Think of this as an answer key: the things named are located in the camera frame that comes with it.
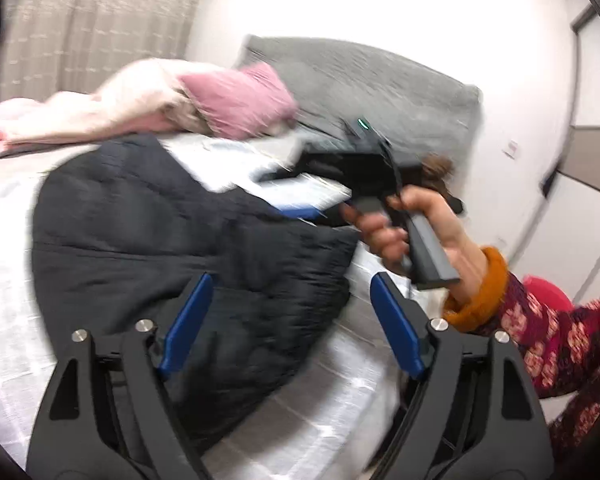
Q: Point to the beige pink duvet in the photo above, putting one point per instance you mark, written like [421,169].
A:
[146,95]

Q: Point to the pink velvet pillow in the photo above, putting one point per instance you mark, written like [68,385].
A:
[239,103]

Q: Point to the black quilted puffer jacket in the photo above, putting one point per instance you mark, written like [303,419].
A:
[120,231]

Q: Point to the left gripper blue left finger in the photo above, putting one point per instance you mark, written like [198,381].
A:
[105,413]

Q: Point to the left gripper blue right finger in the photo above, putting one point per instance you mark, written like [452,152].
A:
[471,409]

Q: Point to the white wardrobe door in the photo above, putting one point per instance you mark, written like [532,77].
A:
[562,243]

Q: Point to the grey checked bed blanket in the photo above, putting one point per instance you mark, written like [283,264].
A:
[325,423]

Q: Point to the red object on floor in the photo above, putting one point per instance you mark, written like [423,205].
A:
[547,293]

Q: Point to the right forearm floral sleeve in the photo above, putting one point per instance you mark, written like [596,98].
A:
[560,349]

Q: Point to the grey dotted curtain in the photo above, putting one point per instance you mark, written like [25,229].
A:
[75,45]

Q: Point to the grey quilted headboard cushion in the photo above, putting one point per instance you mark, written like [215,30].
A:
[419,110]

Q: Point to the person's right hand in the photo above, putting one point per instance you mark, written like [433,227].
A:
[391,245]

